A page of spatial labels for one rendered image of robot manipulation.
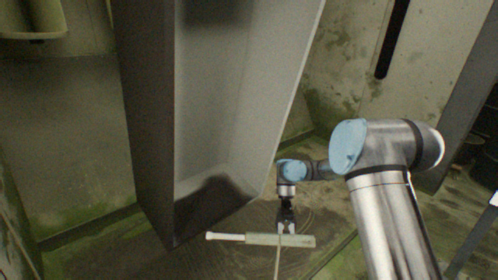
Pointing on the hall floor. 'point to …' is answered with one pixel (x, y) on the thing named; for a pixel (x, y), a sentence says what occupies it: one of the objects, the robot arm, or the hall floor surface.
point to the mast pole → (471, 241)
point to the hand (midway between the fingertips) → (285, 240)
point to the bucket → (471, 144)
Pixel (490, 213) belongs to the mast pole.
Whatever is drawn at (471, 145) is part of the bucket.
